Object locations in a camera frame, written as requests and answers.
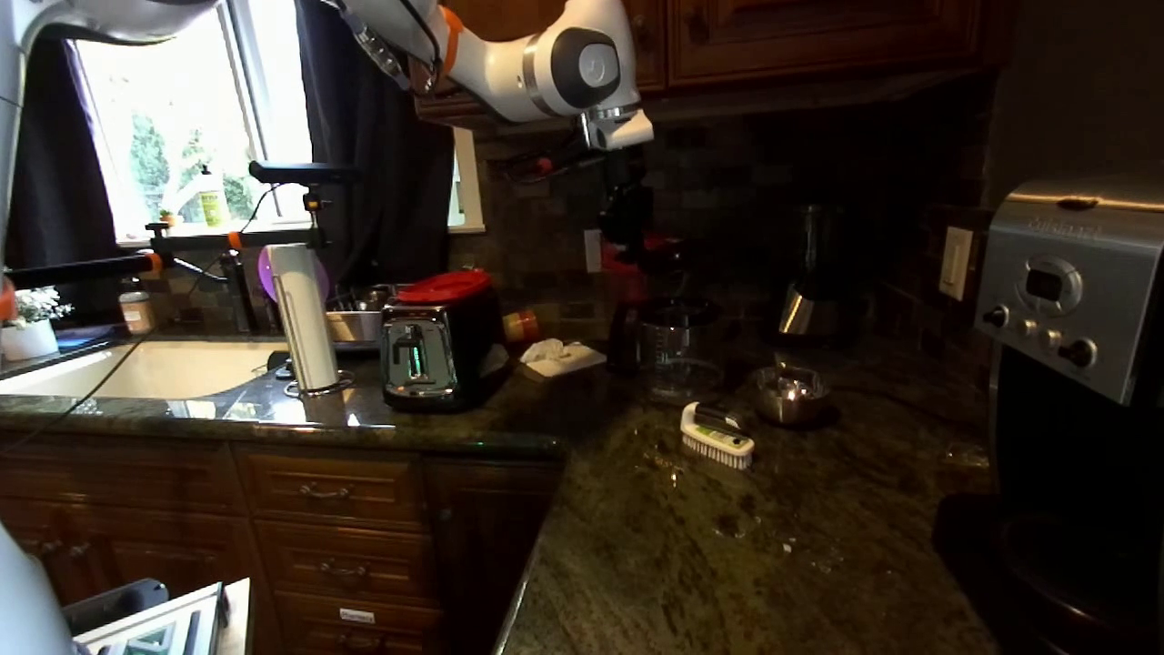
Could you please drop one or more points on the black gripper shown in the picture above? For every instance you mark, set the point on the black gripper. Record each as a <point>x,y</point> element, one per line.
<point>626,215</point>

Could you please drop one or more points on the black camera on stand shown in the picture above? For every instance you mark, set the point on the black camera on stand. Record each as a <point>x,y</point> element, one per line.
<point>307,178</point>

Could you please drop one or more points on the white folded cloth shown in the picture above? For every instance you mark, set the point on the white folded cloth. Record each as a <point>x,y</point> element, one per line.
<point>554,358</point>

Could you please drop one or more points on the white wall outlet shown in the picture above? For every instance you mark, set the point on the white wall outlet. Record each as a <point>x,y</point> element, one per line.
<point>956,259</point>

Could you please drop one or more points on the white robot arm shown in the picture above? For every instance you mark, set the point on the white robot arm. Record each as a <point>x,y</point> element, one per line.
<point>577,67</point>

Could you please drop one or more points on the silver black coffee maker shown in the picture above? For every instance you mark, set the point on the silver black coffee maker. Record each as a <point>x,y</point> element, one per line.
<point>1063,552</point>

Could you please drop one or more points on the small white plastic object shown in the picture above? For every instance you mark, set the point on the small white plastic object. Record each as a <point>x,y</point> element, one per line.
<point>713,442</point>

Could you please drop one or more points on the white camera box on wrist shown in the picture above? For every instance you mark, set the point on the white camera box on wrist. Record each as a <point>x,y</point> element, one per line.
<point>615,128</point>

